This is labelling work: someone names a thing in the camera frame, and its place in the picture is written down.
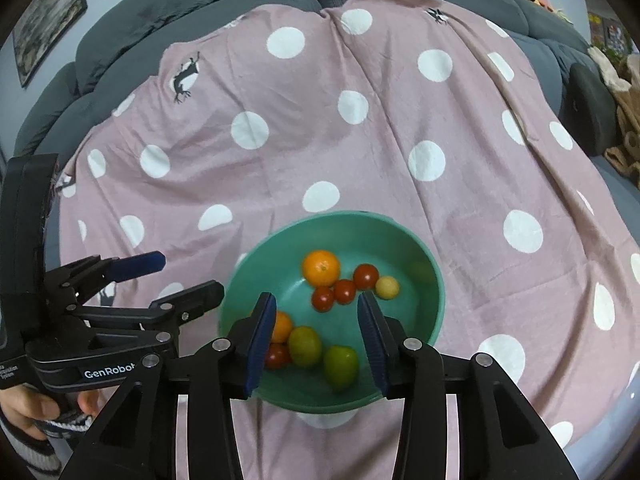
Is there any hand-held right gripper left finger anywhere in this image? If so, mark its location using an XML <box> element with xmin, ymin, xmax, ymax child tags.
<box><xmin>60</xmin><ymin>291</ymin><xmax>278</xmax><ymax>480</ymax></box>

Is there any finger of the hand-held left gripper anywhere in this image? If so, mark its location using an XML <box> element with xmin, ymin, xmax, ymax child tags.
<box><xmin>47</xmin><ymin>251</ymin><xmax>167</xmax><ymax>306</ymax></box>
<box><xmin>75</xmin><ymin>280</ymin><xmax>226</xmax><ymax>332</ymax></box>

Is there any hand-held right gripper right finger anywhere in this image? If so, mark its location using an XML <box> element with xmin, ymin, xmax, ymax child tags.
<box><xmin>356</xmin><ymin>291</ymin><xmax>593</xmax><ymax>480</ymax></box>

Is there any red cherry tomato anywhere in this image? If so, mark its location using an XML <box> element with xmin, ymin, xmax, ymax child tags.
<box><xmin>333</xmin><ymin>279</ymin><xmax>357</xmax><ymax>305</ymax></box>
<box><xmin>311</xmin><ymin>286</ymin><xmax>335</xmax><ymax>313</ymax></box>
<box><xmin>264</xmin><ymin>343</ymin><xmax>292</xmax><ymax>371</ymax></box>
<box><xmin>353</xmin><ymin>263</ymin><xmax>380</xmax><ymax>291</ymax></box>

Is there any green plastic bowl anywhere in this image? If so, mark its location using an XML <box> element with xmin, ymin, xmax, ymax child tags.
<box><xmin>217</xmin><ymin>210</ymin><xmax>447</xmax><ymax>415</ymax></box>

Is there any person's left forearm striped sleeve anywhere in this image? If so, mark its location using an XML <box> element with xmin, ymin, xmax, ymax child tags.
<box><xmin>0</xmin><ymin>412</ymin><xmax>81</xmax><ymax>480</ymax></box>

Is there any person's left hand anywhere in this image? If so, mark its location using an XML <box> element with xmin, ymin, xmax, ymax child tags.
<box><xmin>0</xmin><ymin>384</ymin><xmax>101</xmax><ymax>441</ymax></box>

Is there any small orange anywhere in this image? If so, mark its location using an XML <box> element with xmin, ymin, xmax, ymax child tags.
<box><xmin>270</xmin><ymin>311</ymin><xmax>294</xmax><ymax>345</ymax></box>

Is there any green lime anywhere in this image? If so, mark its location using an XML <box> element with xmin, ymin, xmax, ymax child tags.
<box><xmin>287</xmin><ymin>326</ymin><xmax>323</xmax><ymax>368</ymax></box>
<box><xmin>323</xmin><ymin>345</ymin><xmax>360</xmax><ymax>392</ymax></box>

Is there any large orange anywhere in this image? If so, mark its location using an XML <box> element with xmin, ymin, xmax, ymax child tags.
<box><xmin>302</xmin><ymin>250</ymin><xmax>342</xmax><ymax>286</ymax></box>

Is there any pink polka-dot blanket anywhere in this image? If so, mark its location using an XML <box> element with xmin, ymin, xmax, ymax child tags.
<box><xmin>50</xmin><ymin>0</ymin><xmax>640</xmax><ymax>480</ymax></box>

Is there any grey sofa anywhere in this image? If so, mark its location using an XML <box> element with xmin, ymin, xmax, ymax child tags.
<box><xmin>10</xmin><ymin>0</ymin><xmax>640</xmax><ymax>480</ymax></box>

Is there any dark grey cushion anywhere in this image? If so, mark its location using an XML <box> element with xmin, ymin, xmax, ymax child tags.
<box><xmin>567</xmin><ymin>62</ymin><xmax>618</xmax><ymax>157</ymax></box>

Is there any brown plush toy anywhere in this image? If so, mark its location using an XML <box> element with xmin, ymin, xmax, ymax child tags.
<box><xmin>587</xmin><ymin>47</ymin><xmax>640</xmax><ymax>191</ymax></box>

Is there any cluttered shelf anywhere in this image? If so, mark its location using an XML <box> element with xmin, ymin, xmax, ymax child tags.
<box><xmin>587</xmin><ymin>10</ymin><xmax>640</xmax><ymax>61</ymax></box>

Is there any large framed wall picture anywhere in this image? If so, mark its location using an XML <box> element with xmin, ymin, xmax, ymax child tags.
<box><xmin>11</xmin><ymin>0</ymin><xmax>88</xmax><ymax>88</ymax></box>

